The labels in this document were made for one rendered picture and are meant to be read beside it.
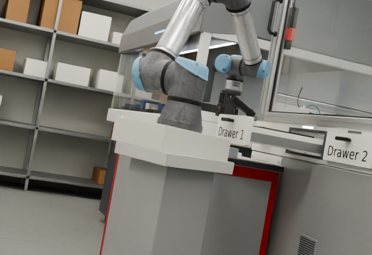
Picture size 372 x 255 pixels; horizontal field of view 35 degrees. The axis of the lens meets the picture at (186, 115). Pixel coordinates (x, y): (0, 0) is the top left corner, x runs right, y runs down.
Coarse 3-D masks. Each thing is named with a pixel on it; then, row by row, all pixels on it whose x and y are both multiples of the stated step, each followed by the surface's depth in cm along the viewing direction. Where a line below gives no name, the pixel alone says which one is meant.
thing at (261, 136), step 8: (256, 128) 220; (256, 136) 220; (264, 136) 221; (272, 136) 222; (280, 136) 224; (288, 136) 225; (296, 136) 226; (264, 144) 222; (272, 144) 223; (280, 144) 224; (288, 144) 225; (296, 144) 226; (304, 144) 227; (312, 144) 228; (320, 144) 230; (304, 152) 228; (312, 152) 229; (320, 152) 230
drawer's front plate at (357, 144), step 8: (328, 136) 224; (344, 136) 215; (352, 136) 211; (360, 136) 206; (368, 136) 202; (328, 144) 223; (336, 144) 219; (344, 144) 214; (352, 144) 210; (360, 144) 205; (368, 144) 201; (336, 152) 218; (344, 152) 213; (360, 152) 205; (368, 152) 201; (328, 160) 222; (336, 160) 217; (344, 160) 212; (352, 160) 208; (360, 160) 204; (368, 160) 200; (368, 168) 199
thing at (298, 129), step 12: (300, 132) 256; (312, 132) 238; (324, 132) 230; (252, 144) 286; (324, 144) 229; (288, 156) 252; (300, 156) 244; (312, 156) 235; (348, 168) 212; (360, 168) 206
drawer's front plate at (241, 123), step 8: (240, 120) 224; (248, 120) 218; (224, 128) 237; (232, 128) 229; (240, 128) 223; (248, 128) 217; (216, 136) 243; (240, 136) 222; (248, 136) 217; (240, 144) 221; (248, 144) 217
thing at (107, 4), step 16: (80, 0) 600; (96, 0) 585; (112, 0) 581; (32, 32) 590; (48, 32) 567; (64, 32) 567; (48, 48) 607; (112, 48) 603; (48, 64) 563; (32, 80) 599; (48, 80) 563; (32, 128) 560; (48, 128) 567; (32, 144) 560; (32, 160) 561; (16, 176) 556; (32, 176) 561; (48, 176) 580; (64, 176) 605
